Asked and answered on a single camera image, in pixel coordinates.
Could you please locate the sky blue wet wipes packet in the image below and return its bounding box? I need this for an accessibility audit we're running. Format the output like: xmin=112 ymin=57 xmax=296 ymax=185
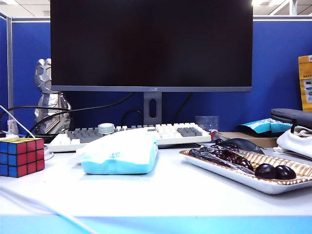
xmin=79 ymin=131 xmax=159 ymax=175

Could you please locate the white wet wipe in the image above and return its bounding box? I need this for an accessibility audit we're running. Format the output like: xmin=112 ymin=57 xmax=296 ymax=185
xmin=76 ymin=140 xmax=106 ymax=164

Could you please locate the blue white snack packet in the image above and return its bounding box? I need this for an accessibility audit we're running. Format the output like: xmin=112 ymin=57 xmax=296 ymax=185
xmin=237 ymin=117 xmax=293 ymax=134

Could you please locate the grey monitor stand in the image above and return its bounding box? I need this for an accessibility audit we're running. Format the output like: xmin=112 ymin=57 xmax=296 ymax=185
xmin=143 ymin=92 xmax=163 ymax=124

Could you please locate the white grey mechanical keyboard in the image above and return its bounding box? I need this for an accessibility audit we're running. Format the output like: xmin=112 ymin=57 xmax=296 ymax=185
xmin=46 ymin=122 xmax=212 ymax=153

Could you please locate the clear plastic cup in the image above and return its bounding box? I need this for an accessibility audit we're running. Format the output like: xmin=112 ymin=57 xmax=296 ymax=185
xmin=195 ymin=116 xmax=219 ymax=134

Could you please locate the black computer monitor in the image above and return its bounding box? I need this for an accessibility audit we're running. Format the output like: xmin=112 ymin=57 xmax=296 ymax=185
xmin=50 ymin=0 xmax=254 ymax=93

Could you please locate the long dark plastic wrapper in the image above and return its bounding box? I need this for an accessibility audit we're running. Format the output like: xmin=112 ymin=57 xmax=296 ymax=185
xmin=188 ymin=145 xmax=256 ymax=175

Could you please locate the black computer mouse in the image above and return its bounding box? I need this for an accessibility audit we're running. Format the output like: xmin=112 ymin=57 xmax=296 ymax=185
xmin=220 ymin=137 xmax=265 ymax=155

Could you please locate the white tray with woven pattern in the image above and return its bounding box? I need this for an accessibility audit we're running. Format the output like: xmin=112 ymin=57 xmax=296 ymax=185
xmin=179 ymin=148 xmax=312 ymax=195

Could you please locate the brown cardboard box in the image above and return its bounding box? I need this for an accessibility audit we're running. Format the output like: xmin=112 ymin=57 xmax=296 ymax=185
xmin=218 ymin=131 xmax=278 ymax=148

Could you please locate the silver robot figurine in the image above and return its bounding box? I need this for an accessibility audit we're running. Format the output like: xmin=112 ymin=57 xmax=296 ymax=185
xmin=33 ymin=58 xmax=72 ymax=134

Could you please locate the round dark glossy fruit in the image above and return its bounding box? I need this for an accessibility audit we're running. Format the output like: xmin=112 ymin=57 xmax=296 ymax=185
xmin=254 ymin=163 xmax=278 ymax=180
xmin=274 ymin=165 xmax=297 ymax=180

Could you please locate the dark grey zip pouch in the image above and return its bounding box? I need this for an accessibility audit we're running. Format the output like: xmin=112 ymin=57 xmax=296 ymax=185
xmin=270 ymin=108 xmax=312 ymax=130

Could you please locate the colourful puzzle cube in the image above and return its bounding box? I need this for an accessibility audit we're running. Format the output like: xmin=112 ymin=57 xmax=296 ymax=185
xmin=0 ymin=137 xmax=45 ymax=178

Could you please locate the white cloth bag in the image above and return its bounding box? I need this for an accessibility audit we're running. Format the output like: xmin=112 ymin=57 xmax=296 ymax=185
xmin=276 ymin=128 xmax=312 ymax=156

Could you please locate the small white adapter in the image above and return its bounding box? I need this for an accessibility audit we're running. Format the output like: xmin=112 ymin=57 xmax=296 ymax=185
xmin=7 ymin=119 xmax=20 ymax=134

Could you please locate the yellow paper bag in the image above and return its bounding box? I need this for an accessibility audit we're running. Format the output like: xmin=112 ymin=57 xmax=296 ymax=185
xmin=298 ymin=55 xmax=312 ymax=112

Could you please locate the black monitor cable loop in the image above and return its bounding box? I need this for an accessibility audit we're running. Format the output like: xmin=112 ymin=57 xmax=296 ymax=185
xmin=121 ymin=109 xmax=145 ymax=125

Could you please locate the long black cable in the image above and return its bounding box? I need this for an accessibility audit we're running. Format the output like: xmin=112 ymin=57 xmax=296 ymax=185
xmin=0 ymin=92 xmax=135 ymax=117

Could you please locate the thick white cable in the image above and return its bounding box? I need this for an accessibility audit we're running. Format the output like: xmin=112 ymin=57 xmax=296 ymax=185
xmin=0 ymin=186 xmax=98 ymax=234

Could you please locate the thin white cable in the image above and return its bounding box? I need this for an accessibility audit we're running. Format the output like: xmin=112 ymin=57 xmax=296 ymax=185
xmin=0 ymin=105 xmax=37 ymax=139

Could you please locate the grey partition post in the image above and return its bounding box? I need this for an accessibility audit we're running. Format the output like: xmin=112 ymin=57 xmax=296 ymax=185
xmin=6 ymin=17 xmax=14 ymax=122

